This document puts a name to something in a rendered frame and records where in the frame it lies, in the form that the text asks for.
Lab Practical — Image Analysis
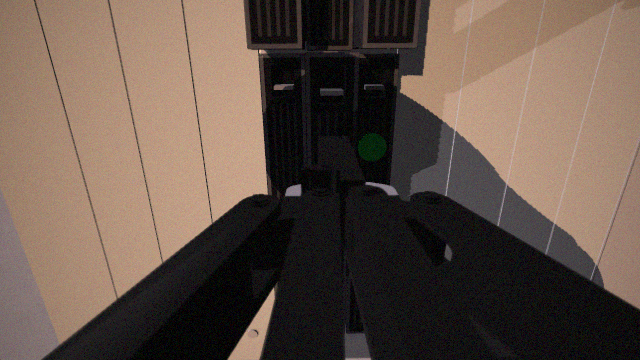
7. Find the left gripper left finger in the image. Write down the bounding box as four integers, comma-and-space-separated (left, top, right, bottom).
42, 136, 345, 360

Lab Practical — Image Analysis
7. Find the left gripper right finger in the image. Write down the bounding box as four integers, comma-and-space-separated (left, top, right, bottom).
333, 136, 640, 360

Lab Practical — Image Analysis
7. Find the grey metal rack frame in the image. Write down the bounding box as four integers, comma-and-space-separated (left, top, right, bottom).
0, 0, 640, 344

